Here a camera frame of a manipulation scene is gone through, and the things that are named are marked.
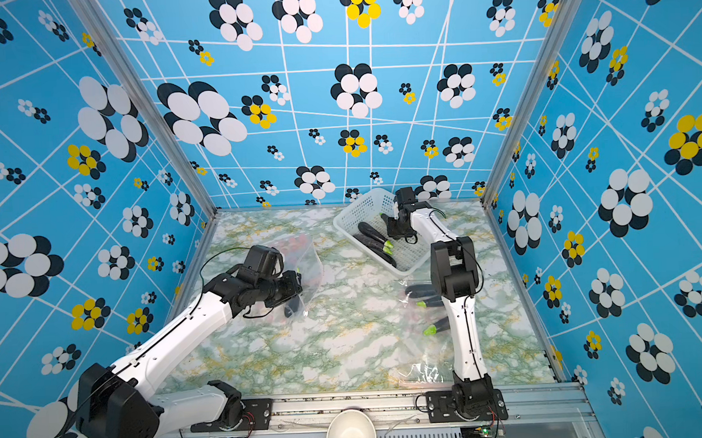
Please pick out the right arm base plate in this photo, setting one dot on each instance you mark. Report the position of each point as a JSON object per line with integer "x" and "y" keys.
{"x": 442, "y": 407}

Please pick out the eggplant with green stem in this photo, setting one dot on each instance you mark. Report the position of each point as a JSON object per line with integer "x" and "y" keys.
{"x": 442, "y": 325}

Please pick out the white bowl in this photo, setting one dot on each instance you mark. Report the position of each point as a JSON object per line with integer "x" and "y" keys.
{"x": 351, "y": 424}

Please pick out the dark purple eggplant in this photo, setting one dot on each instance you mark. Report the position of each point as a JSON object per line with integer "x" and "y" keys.
{"x": 430, "y": 302}

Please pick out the clear pink-dotted zip bag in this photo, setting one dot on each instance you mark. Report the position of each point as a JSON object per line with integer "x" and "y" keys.
{"x": 422, "y": 327}

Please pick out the white plastic basket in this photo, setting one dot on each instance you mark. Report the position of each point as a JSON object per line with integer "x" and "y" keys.
{"x": 373, "y": 206}

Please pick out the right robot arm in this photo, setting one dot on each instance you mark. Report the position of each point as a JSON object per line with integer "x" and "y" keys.
{"x": 457, "y": 278}

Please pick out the aluminium front rail frame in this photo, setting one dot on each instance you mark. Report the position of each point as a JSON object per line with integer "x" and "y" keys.
{"x": 534, "y": 411}

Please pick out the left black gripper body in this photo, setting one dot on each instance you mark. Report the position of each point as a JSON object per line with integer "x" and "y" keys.
{"x": 284, "y": 287}

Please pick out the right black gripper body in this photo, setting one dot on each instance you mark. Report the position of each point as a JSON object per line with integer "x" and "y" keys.
{"x": 396, "y": 229}

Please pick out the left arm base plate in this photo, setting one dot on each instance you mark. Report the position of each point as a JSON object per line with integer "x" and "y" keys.
{"x": 251, "y": 415}

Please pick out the eggplant in basket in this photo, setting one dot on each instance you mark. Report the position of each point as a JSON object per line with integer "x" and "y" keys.
{"x": 369, "y": 230}
{"x": 376, "y": 247}

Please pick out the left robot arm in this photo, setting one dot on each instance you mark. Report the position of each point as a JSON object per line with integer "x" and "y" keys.
{"x": 121, "y": 400}

